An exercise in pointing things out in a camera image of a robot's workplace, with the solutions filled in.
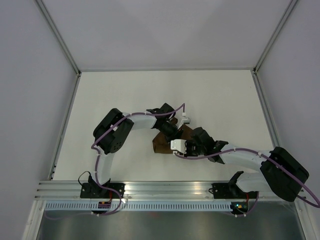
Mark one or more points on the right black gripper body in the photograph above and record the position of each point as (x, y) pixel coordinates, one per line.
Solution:
(193, 150)

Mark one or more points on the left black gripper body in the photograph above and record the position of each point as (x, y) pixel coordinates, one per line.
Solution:
(170, 132)

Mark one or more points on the brown cloth napkin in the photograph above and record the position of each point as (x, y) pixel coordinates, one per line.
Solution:
(161, 143)

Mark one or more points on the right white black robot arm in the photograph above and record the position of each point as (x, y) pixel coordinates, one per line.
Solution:
(275, 171)

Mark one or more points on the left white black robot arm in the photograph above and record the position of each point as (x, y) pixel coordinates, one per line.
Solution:
(111, 134)

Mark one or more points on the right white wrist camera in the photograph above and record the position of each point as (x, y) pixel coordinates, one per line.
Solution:
(178, 146)

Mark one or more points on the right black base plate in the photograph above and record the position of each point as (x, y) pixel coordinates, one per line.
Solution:
(222, 191)

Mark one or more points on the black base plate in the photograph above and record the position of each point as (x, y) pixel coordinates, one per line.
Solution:
(222, 191)
(90, 191)

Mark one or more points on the white slotted cable duct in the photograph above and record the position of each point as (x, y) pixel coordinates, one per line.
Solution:
(143, 206)

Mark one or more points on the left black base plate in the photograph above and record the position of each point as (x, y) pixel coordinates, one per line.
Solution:
(90, 191)

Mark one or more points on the aluminium mounting rail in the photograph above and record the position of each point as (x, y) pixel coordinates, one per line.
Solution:
(134, 190)

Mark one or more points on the right aluminium frame post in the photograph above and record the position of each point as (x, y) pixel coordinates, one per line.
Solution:
(275, 34)

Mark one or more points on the aluminium frame post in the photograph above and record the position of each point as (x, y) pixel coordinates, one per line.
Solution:
(275, 34)
(40, 4)

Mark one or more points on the left aluminium frame post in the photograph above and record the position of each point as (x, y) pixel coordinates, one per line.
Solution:
(40, 4)

